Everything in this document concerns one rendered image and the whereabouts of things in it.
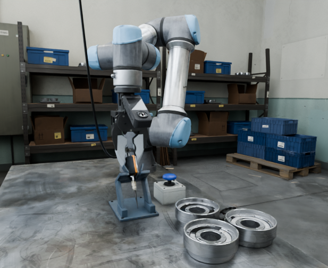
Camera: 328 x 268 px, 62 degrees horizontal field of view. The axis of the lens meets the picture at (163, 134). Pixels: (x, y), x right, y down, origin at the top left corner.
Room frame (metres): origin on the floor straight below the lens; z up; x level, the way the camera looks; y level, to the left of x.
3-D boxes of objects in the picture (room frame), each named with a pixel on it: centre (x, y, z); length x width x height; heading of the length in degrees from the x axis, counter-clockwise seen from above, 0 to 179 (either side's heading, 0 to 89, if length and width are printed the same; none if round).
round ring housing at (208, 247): (0.50, -0.09, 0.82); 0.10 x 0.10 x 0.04
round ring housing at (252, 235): (0.55, -0.19, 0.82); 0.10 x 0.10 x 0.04
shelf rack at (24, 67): (4.08, 1.04, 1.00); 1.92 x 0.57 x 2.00; 113
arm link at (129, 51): (0.73, 0.10, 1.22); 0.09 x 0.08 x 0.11; 159
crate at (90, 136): (4.04, 1.13, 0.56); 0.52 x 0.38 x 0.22; 110
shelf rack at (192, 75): (4.92, -0.94, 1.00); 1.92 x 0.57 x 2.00; 113
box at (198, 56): (4.67, -0.37, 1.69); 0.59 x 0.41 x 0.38; 118
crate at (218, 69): (4.88, -0.85, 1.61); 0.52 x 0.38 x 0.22; 116
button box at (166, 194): (0.77, -0.02, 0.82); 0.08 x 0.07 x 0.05; 23
